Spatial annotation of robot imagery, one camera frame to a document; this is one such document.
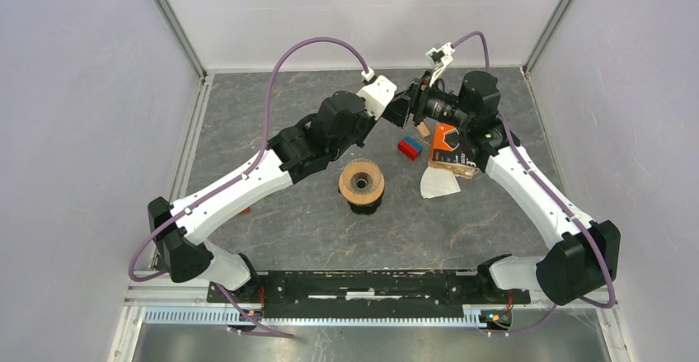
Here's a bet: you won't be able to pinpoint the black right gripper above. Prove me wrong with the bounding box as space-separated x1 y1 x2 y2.
382 70 472 131

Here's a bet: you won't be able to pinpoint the clear ribbed glass funnel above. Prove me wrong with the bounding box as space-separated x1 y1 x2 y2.
340 158 384 200

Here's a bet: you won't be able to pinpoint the orange black coffee filter box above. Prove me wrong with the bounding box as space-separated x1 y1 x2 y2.
428 123 477 167

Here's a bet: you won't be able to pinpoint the round wooden dripper stand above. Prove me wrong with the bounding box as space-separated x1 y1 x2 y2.
337 158 386 207

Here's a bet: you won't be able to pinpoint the dark green glass dripper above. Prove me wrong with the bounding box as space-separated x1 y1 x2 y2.
337 184 384 215

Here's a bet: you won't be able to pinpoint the paper coffee filters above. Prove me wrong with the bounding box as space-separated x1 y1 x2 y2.
429 162 480 179

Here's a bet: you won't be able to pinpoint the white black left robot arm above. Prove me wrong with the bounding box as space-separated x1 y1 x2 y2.
147 87 393 303

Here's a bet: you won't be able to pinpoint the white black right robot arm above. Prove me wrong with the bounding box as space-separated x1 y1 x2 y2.
383 71 621 308

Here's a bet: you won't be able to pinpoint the loose white paper filter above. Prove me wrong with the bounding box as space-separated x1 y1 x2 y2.
420 167 461 199

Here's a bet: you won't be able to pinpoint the red lego brick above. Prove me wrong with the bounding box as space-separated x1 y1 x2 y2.
397 140 421 161

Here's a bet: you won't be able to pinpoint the blue lego brick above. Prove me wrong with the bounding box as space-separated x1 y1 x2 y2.
402 136 423 157

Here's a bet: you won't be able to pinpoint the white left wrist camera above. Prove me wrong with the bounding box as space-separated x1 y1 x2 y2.
357 68 396 120

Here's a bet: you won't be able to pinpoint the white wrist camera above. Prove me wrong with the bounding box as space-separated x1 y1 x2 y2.
357 68 396 120
425 42 454 87

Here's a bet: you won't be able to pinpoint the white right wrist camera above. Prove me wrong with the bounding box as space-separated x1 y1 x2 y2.
425 42 454 87

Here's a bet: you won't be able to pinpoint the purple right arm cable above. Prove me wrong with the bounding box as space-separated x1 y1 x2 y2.
450 31 617 337

